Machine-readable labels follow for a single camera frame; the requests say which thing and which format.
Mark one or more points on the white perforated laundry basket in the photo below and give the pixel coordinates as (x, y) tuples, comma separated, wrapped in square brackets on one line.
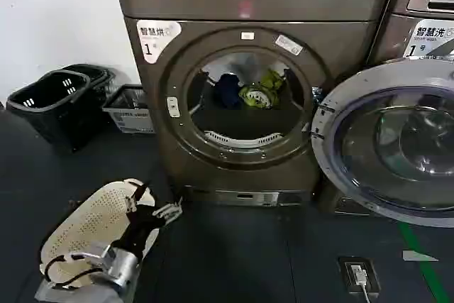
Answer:
[(92, 221)]

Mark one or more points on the black basket with white label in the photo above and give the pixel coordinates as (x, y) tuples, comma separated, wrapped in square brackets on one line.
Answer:
[(131, 113)]

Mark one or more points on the grey washer with drawer panel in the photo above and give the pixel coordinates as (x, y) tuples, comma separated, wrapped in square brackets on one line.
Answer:
[(425, 8)]

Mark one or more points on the black floor socket box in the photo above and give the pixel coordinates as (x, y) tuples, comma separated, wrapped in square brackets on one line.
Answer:
[(349, 274)]

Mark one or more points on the green floor tape strip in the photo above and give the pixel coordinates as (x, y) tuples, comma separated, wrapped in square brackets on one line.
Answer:
[(422, 267)]

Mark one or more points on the dark blue garment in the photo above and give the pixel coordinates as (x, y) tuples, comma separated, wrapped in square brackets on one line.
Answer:
[(227, 91)]

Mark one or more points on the large black plastic basket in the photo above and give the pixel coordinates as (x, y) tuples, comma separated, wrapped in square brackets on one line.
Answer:
[(49, 111)]

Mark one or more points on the round glass dryer door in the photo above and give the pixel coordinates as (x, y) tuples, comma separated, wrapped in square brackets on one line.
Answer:
[(397, 140)]

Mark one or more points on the yellow-green garment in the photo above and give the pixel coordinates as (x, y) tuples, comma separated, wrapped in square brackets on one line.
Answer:
[(261, 93)]

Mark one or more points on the grey dryer with round opening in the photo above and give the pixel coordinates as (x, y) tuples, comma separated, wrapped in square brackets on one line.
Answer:
[(255, 5)]

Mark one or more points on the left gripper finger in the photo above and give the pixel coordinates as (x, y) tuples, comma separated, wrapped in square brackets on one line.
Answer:
[(134, 202), (169, 211)]

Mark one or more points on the white floor tape piece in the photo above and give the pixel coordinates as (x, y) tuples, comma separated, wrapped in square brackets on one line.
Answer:
[(418, 255)]

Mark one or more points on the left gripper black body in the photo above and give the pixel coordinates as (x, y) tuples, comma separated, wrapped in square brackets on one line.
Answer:
[(140, 226)]

